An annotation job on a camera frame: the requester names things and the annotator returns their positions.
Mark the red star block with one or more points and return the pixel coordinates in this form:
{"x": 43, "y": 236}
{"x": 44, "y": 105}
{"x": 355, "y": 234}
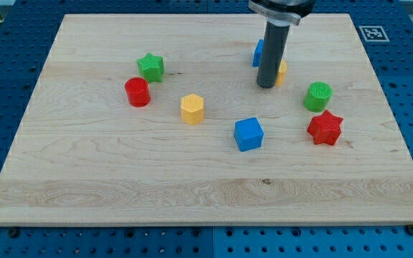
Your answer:
{"x": 325, "y": 128}

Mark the yellow hexagon block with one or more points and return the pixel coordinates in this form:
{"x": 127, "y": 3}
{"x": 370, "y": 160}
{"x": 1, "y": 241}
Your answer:
{"x": 192, "y": 109}

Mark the yellow block behind rod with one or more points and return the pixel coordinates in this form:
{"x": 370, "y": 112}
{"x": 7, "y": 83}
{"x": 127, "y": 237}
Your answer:
{"x": 281, "y": 73}

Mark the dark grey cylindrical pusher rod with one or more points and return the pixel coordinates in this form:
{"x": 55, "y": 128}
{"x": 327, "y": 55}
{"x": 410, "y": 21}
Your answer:
{"x": 272, "y": 53}

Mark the red cylinder block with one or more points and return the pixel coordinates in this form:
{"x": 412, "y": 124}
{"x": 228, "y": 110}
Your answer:
{"x": 137, "y": 91}

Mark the green cylinder block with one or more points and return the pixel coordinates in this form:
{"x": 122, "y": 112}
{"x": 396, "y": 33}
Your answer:
{"x": 317, "y": 96}

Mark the green star block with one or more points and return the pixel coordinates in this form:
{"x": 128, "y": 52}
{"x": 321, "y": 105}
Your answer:
{"x": 151, "y": 67}

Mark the blue block behind rod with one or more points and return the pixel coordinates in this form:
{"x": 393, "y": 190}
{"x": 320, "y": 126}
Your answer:
{"x": 257, "y": 53}

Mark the blue cube block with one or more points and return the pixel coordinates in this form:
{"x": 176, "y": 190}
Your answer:
{"x": 248, "y": 134}

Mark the light wooden board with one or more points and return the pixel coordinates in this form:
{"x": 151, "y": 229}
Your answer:
{"x": 84, "y": 156}

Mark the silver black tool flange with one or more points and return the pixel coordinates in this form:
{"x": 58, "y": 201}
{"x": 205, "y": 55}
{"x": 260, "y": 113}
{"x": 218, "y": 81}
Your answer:
{"x": 282, "y": 12}

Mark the white fiducial marker tag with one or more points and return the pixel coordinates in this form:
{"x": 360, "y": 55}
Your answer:
{"x": 373, "y": 33}

